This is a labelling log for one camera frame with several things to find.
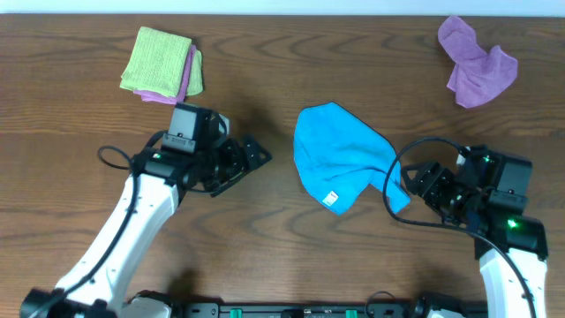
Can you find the folded green cloth bottom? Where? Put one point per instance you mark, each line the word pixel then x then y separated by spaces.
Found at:
pixel 196 82

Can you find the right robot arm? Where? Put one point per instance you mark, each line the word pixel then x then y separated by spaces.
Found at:
pixel 486 196

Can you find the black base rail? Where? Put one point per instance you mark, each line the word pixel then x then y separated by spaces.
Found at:
pixel 398 309

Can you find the folded green cloth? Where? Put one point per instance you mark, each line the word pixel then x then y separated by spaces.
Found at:
pixel 196 82
pixel 157 62

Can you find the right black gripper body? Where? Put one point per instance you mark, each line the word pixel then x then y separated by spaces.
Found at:
pixel 452 199

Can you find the crumpled purple cloth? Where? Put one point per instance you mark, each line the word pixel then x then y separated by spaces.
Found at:
pixel 478 76

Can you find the blue microfiber cloth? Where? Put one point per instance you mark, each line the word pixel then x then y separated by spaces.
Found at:
pixel 338 156

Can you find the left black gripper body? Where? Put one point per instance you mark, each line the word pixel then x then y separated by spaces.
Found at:
pixel 238 163

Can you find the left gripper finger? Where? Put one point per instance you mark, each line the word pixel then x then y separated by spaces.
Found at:
pixel 223 181
pixel 255 155

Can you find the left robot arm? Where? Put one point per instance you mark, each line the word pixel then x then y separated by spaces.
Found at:
pixel 194 155

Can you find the folded green cloth top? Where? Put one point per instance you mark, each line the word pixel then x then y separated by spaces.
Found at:
pixel 157 62

